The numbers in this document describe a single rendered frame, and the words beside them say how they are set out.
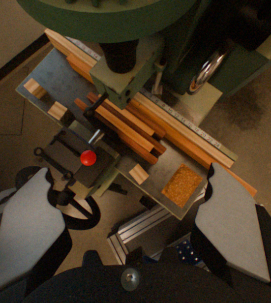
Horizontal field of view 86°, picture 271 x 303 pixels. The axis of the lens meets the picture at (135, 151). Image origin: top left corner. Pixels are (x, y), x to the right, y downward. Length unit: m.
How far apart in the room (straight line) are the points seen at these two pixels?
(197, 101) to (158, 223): 0.85
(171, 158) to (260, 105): 1.52
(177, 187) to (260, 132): 1.44
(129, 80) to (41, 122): 1.39
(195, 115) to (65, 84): 0.44
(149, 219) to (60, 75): 0.97
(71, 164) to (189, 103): 0.45
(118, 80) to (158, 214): 0.99
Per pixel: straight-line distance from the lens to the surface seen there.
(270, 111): 1.90
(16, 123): 1.74
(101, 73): 0.29
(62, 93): 0.50
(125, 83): 0.27
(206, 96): 0.63
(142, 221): 1.15
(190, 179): 0.41
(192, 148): 0.39
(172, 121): 0.38
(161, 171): 0.41
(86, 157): 0.29
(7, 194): 0.59
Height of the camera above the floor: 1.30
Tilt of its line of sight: 83 degrees down
